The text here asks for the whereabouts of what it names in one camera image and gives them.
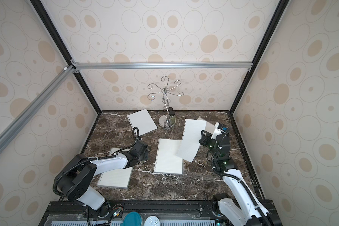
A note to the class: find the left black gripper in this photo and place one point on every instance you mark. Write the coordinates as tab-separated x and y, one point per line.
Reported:
147	152

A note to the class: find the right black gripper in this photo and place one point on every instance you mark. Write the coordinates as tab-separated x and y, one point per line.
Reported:
205	138

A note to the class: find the torn lined page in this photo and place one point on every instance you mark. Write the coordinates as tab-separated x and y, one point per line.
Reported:
143	121
190	140

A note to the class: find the spiral notebook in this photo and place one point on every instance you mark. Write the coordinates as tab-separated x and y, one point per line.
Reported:
209	127
113	172
166	159

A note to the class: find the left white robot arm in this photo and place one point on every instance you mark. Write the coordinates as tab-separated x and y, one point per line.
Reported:
73	181

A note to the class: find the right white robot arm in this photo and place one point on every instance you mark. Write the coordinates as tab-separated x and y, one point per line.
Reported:
246	210

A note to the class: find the chrome hook stand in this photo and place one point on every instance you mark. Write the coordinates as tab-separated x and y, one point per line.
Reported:
165	91

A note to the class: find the green spice bottle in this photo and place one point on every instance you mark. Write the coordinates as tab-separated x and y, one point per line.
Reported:
172	118

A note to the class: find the teal round lid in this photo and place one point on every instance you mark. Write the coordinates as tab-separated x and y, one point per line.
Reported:
133	219

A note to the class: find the white round lid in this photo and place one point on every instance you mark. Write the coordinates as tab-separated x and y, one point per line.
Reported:
152	221

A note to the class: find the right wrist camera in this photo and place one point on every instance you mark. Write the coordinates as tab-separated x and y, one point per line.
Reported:
219	129

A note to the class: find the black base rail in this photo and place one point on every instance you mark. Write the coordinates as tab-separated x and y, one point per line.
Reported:
169	212

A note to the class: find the horizontal aluminium rail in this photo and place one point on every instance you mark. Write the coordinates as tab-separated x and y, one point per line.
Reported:
164	65

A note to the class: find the left diagonal aluminium rail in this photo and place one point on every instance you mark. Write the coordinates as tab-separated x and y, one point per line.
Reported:
16	126

